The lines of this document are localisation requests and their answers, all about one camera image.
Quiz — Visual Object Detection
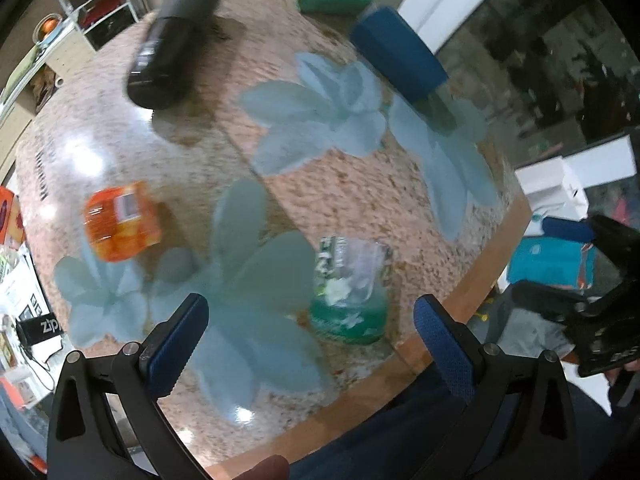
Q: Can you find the person thumb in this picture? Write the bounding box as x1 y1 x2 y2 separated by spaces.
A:
234 455 290 480

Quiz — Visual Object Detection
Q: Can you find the orange shopping bag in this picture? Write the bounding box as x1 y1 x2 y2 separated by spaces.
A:
0 186 26 250

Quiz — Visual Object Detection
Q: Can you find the orange plastic jar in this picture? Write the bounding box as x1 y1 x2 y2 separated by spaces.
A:
84 181 162 262

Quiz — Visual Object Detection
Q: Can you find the black zipper box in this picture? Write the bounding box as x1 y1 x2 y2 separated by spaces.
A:
16 312 64 348

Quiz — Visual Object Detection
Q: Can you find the white paper box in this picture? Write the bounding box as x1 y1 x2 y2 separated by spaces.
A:
515 134 637 236

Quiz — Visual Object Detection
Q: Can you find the fruit bowl with oranges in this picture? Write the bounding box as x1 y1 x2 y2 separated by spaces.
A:
32 13 63 44

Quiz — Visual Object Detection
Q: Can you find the dark blue tumbler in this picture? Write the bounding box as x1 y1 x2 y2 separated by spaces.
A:
349 6 448 103

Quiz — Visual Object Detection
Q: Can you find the white tv cabinet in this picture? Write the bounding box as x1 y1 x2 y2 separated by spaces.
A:
1 20 94 179

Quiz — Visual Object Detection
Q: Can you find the teal blue package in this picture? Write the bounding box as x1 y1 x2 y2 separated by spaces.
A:
506 236 596 290

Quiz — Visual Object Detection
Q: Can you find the green clear plastic cup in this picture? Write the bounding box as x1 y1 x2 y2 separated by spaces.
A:
309 236 393 344

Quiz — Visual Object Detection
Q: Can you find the black cylindrical bottle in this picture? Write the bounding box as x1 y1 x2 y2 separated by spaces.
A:
126 0 220 110

